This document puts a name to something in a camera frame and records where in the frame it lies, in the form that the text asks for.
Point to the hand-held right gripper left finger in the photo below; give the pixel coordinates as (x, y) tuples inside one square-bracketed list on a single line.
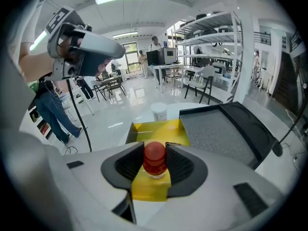
[(91, 182)]

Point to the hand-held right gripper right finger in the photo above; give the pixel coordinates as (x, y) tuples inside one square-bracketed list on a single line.
[(216, 189)]

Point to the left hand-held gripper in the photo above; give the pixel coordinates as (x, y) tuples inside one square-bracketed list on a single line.
[(62, 20)]

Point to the red-capped small bottle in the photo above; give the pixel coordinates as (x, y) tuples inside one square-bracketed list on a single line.
[(154, 157)]

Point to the person's left forearm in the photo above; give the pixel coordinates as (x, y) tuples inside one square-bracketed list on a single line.
[(36, 64)]

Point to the grey benchtop machine with screen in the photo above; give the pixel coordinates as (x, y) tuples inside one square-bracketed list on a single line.
[(169, 55)]

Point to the person's left hand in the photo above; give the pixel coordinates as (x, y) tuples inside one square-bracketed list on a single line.
[(68, 47)]

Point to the black metal chair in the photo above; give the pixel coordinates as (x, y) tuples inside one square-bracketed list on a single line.
[(101, 88)]

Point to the large window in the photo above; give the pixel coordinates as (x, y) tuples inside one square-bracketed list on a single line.
[(131, 56)]

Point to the black monitor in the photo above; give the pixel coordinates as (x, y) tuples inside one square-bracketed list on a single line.
[(154, 58)]

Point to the green black backpack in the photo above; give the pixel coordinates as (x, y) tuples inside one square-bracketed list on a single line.
[(33, 86)]

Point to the white rectangular table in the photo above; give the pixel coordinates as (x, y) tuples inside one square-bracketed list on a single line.
[(168, 67)]

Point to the white low bookshelf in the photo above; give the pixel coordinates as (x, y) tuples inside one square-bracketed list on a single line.
[(39, 124)]

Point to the small white plastic jar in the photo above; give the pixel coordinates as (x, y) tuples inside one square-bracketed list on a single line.
[(159, 112)]

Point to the round white side table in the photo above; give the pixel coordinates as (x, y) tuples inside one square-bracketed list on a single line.
[(173, 109)]

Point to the grey chair black legs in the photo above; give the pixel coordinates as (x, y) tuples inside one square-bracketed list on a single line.
[(205, 72)]

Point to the white shelf rack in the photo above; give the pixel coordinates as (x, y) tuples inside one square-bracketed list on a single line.
[(209, 37)]

